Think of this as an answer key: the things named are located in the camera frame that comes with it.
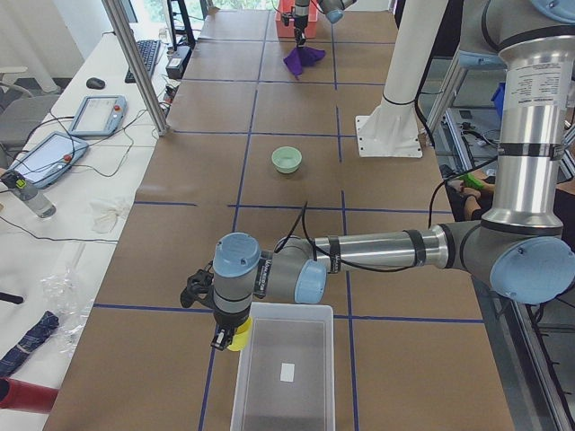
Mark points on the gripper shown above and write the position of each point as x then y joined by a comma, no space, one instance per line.
227,321
299,21

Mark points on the purple microfiber cloth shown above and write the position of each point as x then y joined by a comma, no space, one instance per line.
301,57

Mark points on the yellow paper cup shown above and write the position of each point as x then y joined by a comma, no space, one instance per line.
241,336

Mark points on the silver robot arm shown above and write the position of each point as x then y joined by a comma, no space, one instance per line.
516,248
332,9

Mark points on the black box device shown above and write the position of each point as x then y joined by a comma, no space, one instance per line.
178,62

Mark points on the pink plastic tray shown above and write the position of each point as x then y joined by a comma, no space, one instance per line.
289,18

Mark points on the clear plastic bin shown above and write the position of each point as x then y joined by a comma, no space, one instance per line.
285,376

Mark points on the light green bowl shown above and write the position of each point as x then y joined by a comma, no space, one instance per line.
286,159

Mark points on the black keyboard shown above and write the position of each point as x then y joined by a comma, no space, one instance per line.
148,51

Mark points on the crumpled clear plastic wrap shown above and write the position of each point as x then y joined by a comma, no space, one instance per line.
65,298

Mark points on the crumpled white tissue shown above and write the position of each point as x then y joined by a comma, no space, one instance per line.
107,212

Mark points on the folded blue umbrella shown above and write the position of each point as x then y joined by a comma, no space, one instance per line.
31,340

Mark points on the black computer mouse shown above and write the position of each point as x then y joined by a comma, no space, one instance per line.
95,83

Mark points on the far teach pendant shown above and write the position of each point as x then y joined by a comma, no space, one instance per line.
98,116

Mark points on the teach pendant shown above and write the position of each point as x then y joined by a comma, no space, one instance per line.
44,164
98,116

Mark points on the red cylinder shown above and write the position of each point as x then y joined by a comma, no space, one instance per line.
27,397

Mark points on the seated person in black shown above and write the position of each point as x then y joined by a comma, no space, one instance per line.
470,201

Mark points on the near teach pendant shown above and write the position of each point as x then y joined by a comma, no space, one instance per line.
44,164

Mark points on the clear water bottle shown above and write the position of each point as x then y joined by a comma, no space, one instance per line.
29,194

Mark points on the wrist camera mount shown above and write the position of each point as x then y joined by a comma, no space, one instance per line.
199,288

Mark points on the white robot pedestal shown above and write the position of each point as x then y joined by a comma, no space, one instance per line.
391,130

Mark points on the aluminium frame post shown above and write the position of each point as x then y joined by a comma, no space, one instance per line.
120,25

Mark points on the green handled tool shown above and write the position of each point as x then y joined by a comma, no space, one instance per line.
470,181

